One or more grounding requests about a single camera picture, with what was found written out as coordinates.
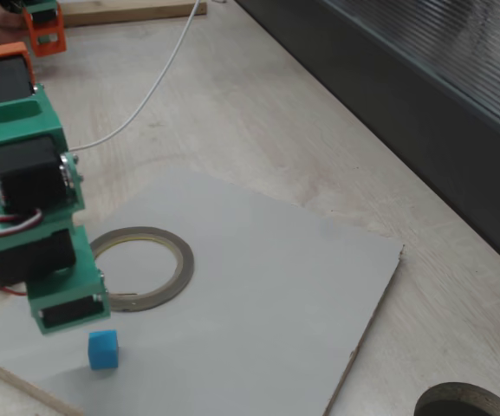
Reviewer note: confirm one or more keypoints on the orange and green leader arm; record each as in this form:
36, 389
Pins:
50, 51

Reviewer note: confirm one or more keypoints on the small blue cube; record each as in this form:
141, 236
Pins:
103, 351

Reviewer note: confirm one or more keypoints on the grey ribbed desk partition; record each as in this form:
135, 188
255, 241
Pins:
405, 86

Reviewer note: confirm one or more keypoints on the white chipboard panel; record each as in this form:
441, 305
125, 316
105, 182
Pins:
254, 303

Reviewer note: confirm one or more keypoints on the long wooden plank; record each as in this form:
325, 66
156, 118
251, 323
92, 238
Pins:
124, 15

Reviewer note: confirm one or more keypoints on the green gripper with servo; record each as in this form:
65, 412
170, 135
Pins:
68, 310

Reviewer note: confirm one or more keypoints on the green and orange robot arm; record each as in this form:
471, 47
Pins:
20, 125

